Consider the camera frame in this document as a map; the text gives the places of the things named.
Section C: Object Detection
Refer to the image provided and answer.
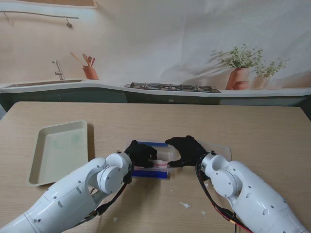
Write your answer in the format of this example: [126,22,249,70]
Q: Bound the clear container with blue clips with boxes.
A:
[123,139,177,179]

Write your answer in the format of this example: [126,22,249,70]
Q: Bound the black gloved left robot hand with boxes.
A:
[124,140,158,170]

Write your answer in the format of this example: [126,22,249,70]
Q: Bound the red black arm cable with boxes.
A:
[196,167,253,233]
[70,167,133,228]

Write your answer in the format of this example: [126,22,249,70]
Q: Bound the clear lid with blue label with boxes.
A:
[198,142,232,162]

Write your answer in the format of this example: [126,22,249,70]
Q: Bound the red black right arm cable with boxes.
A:
[196,167,253,233]

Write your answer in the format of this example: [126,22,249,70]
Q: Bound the cream rectangular tray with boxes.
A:
[28,120,88,187]

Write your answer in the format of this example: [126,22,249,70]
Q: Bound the pink bacon slices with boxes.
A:
[148,159,170,170]

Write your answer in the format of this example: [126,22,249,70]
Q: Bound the red black left arm cable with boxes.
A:
[70,167,133,228]

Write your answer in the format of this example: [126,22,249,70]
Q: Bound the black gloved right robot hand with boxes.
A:
[165,135,210,168]

